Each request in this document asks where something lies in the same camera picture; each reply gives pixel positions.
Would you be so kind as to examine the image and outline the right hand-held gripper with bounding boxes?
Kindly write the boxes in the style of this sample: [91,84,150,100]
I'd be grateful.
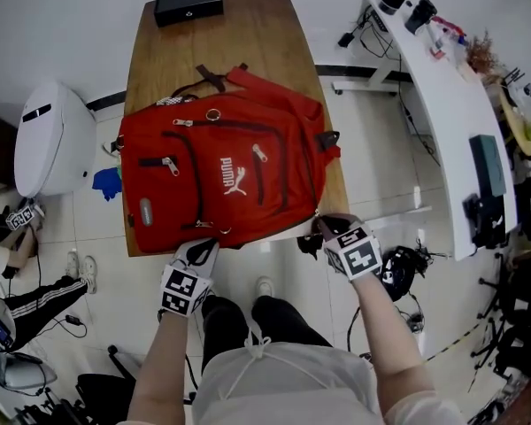
[312,212,384,282]

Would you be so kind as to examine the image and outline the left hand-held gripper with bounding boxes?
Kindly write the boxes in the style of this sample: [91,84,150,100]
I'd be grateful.
[158,236,220,322]

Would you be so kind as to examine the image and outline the red backpack bag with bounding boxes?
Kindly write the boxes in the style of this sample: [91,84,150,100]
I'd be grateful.
[114,63,342,256]

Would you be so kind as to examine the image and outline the person's left forearm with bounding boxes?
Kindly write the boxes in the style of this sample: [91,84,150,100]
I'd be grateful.
[127,311,204,425]

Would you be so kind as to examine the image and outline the person's right forearm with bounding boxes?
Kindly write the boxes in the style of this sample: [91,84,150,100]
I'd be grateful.
[350,273,435,415]

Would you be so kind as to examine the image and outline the small black floor object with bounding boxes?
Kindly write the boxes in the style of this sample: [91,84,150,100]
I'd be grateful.
[296,233,325,257]

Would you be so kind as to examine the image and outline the person's black trousers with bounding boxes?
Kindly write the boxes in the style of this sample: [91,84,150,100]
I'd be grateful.
[200,294,334,390]

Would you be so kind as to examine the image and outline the person's white shoe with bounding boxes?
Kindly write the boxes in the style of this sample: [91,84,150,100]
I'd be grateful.
[255,275,276,298]

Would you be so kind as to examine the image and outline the blue cloth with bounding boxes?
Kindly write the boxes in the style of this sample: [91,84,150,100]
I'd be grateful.
[91,166,124,202]

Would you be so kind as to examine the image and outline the black chair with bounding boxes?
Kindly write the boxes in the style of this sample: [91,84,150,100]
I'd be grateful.
[73,345,139,425]

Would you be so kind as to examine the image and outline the person's white shirt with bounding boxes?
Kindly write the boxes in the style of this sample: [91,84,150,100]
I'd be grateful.
[191,336,466,425]

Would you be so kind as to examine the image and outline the black device on clamp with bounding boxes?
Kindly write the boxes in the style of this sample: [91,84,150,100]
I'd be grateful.
[462,192,508,250]

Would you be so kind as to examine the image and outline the white curved desk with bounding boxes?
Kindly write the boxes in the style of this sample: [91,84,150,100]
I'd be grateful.
[361,0,519,263]

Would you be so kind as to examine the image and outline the dark green box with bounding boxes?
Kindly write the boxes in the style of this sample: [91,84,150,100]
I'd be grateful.
[468,134,508,198]

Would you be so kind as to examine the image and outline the white rounded appliance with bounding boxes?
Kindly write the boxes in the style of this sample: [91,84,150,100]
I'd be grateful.
[13,81,99,197]

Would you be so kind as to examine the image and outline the black tripod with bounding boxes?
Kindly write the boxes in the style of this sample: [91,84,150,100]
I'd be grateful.
[476,254,531,381]

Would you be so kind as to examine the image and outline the yellow straw hat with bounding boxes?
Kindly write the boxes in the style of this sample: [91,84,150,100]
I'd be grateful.
[498,95,531,157]

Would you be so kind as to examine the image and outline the dried brown flowers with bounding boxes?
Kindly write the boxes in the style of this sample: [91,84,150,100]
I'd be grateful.
[466,29,506,75]

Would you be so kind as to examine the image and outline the black rectangular box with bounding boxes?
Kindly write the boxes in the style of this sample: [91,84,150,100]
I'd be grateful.
[153,0,225,28]

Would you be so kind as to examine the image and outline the black helmet with cables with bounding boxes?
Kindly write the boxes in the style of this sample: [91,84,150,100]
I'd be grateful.
[379,245,421,303]

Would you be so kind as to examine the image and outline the black camera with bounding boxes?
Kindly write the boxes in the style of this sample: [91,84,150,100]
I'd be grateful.
[404,0,439,35]

